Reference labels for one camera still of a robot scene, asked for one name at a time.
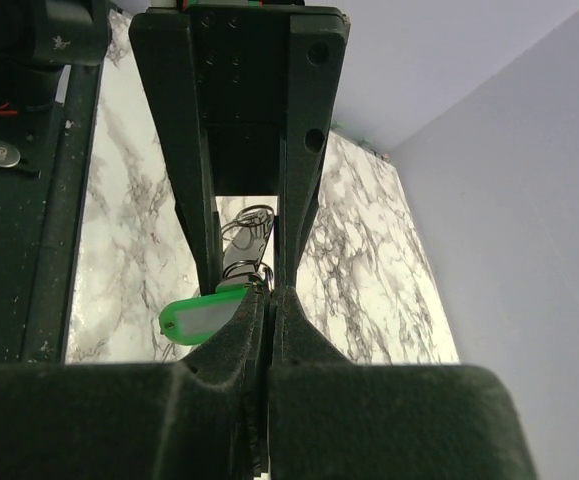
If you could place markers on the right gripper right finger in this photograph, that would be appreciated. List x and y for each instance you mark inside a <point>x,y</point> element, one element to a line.
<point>332,419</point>

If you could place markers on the green tagged key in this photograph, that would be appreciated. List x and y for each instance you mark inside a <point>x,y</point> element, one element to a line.
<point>192,321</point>

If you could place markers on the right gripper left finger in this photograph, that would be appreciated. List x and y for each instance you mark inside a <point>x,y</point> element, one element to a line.
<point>197,418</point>

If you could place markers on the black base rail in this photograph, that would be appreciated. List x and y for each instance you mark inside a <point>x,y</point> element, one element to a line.
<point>44,166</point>

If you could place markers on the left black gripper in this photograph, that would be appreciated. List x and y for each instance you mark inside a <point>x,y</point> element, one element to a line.
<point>267,76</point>

